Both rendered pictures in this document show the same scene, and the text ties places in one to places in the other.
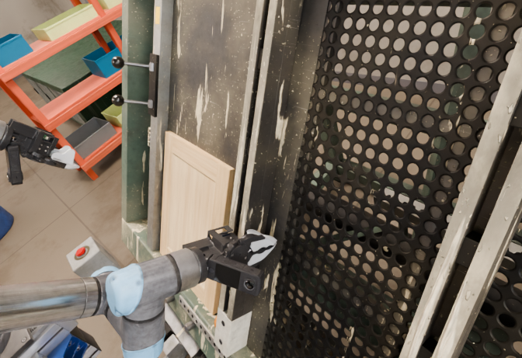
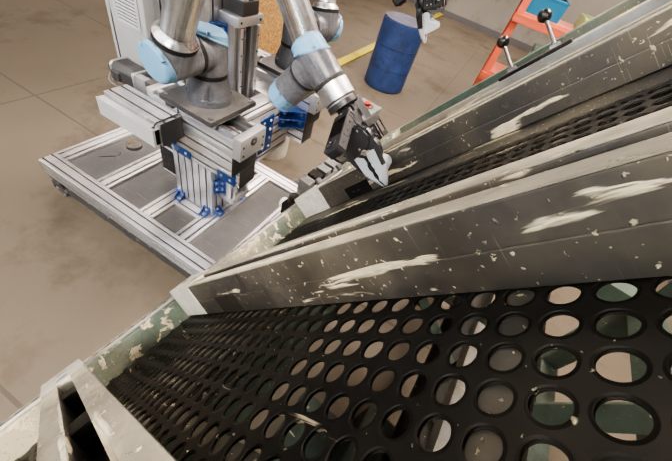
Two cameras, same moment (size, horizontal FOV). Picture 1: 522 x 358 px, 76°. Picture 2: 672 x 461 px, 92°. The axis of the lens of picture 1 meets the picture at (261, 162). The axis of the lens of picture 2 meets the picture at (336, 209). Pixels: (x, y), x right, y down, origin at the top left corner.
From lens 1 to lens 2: 40 cm
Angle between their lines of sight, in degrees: 36
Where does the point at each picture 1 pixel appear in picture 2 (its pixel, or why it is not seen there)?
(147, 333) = (285, 82)
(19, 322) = (282, 2)
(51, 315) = (290, 23)
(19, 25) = not seen: hidden behind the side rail
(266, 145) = (477, 122)
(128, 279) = (314, 39)
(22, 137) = not seen: outside the picture
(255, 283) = (332, 144)
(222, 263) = (345, 119)
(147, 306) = (300, 66)
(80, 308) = not seen: hidden behind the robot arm
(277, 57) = (594, 63)
